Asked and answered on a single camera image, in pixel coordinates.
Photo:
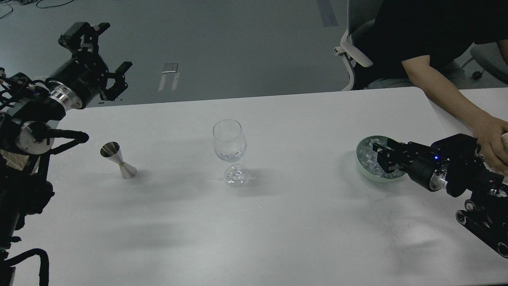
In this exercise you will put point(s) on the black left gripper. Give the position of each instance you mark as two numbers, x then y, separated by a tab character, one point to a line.
85	74

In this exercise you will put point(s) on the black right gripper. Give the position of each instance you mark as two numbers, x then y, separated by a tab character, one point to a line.
423	165

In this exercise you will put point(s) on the clear ice cubes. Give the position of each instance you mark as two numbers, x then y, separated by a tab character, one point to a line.
367	157

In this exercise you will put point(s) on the steel double jigger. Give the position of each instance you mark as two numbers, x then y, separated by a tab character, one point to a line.
112	152

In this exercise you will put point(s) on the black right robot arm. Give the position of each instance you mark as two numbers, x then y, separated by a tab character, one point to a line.
455	164

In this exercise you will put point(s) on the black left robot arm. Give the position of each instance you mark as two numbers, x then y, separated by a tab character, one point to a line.
28	141

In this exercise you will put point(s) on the clear wine glass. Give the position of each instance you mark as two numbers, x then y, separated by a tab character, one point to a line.
230	146

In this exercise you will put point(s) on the person's hand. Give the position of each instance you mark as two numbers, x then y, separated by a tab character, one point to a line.
492	141

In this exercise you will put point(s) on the green bowl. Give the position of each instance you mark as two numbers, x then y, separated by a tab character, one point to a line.
394	176

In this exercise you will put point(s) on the seated person in black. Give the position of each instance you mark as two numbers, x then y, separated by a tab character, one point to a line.
416	42

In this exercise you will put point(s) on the beige object at table edge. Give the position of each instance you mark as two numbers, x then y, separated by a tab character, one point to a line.
504	141

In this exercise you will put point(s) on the beige checkered cushion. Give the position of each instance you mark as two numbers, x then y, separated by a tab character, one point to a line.
13	160

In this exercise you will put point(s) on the grey office chair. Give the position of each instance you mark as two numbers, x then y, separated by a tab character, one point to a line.
483	67

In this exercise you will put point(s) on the white office chair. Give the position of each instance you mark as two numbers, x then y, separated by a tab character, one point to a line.
361	15

